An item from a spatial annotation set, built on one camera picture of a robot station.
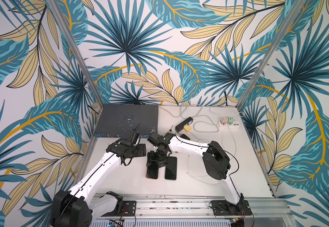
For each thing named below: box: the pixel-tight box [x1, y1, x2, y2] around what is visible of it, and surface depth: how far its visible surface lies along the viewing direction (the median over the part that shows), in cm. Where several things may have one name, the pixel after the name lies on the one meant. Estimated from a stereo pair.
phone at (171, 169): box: [164, 156, 178, 180], surface depth 91 cm
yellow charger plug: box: [184, 125, 191, 133], surface depth 106 cm
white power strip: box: [218, 121, 242, 130], surface depth 108 cm
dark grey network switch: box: [92, 104, 159, 139], surface depth 109 cm
